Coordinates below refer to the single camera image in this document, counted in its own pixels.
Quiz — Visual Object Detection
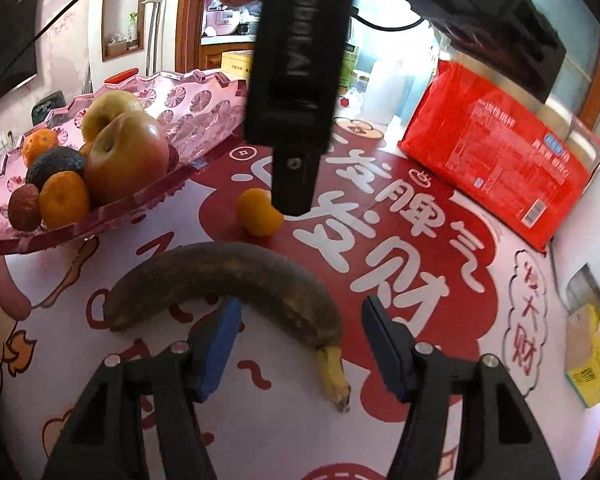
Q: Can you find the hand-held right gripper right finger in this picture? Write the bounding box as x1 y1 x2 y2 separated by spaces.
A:
361 295 563 480

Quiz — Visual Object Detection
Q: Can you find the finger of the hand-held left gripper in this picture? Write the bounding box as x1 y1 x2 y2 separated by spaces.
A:
272 146 327 217

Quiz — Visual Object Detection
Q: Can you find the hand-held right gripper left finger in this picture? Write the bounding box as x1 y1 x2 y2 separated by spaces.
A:
42 296 243 480

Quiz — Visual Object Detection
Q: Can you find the overripe brown banana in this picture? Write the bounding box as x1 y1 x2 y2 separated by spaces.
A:
103 241 352 414

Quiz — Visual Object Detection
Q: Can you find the pink plastic fruit tray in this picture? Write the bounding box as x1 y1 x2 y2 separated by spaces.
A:
0 69 254 257

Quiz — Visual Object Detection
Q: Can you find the red yellow apple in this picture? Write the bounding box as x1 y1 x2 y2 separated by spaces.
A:
83 110 171 207

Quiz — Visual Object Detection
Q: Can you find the yellow cardboard box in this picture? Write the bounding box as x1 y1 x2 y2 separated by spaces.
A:
221 50 255 82

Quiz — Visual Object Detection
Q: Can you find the white plastic jug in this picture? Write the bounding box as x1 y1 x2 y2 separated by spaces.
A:
362 57 412 127

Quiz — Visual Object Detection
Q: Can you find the printed red white tablecloth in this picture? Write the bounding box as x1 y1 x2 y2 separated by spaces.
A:
0 110 600 480

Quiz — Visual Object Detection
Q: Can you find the red plastic package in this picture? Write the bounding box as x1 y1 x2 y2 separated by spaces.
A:
397 60 594 254

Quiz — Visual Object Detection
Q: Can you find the yellow tissue box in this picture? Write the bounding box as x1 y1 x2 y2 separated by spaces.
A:
564 302 600 409

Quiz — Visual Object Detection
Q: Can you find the white kitchen appliance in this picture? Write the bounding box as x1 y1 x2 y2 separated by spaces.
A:
550 220 600 313

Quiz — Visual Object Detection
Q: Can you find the dark avocado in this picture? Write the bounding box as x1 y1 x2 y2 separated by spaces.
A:
25 146 87 192

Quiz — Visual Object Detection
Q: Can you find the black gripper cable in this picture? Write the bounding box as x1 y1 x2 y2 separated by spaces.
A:
0 0 142 111

